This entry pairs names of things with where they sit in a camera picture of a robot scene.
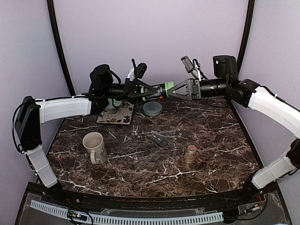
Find black front rail base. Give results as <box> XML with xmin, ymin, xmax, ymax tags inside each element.
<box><xmin>15</xmin><ymin>183</ymin><xmax>292</xmax><ymax>225</ymax></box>

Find clear weekly pill organizer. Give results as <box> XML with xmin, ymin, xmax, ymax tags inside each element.
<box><xmin>150</xmin><ymin>134</ymin><xmax>169</xmax><ymax>147</ymax></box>

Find square floral ceramic plate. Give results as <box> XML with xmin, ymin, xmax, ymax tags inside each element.
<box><xmin>96</xmin><ymin>102</ymin><xmax>135</xmax><ymax>125</ymax></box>

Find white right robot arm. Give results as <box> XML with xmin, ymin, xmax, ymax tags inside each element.
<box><xmin>167</xmin><ymin>55</ymin><xmax>300</xmax><ymax>203</ymax></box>

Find small celadon bowl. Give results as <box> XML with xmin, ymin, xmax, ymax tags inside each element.
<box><xmin>106</xmin><ymin>98</ymin><xmax>123</xmax><ymax>113</ymax></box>

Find green lid pill bottle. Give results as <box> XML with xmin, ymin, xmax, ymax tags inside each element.
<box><xmin>142</xmin><ymin>81</ymin><xmax>174</xmax><ymax>102</ymax></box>

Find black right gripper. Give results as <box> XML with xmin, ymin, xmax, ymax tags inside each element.
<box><xmin>168</xmin><ymin>77</ymin><xmax>229</xmax><ymax>101</ymax></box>

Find beige ceramic mug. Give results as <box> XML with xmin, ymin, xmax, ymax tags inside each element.
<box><xmin>82</xmin><ymin>132</ymin><xmax>108</xmax><ymax>165</ymax></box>

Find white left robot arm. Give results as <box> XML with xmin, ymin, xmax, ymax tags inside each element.
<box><xmin>12</xmin><ymin>63</ymin><xmax>149</xmax><ymax>204</ymax></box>

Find white slotted cable duct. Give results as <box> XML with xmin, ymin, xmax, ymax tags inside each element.
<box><xmin>29</xmin><ymin>200</ymin><xmax>224</xmax><ymax>225</ymax></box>

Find clear bottle yellow capsules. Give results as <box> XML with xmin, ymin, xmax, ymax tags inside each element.
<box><xmin>184</xmin><ymin>145</ymin><xmax>197</xmax><ymax>164</ymax></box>

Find light blue ribbed bowl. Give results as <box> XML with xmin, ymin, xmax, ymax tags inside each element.
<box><xmin>142</xmin><ymin>101</ymin><xmax>163</xmax><ymax>117</ymax></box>

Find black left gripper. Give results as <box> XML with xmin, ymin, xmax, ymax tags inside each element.
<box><xmin>103</xmin><ymin>78</ymin><xmax>159</xmax><ymax>105</ymax></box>

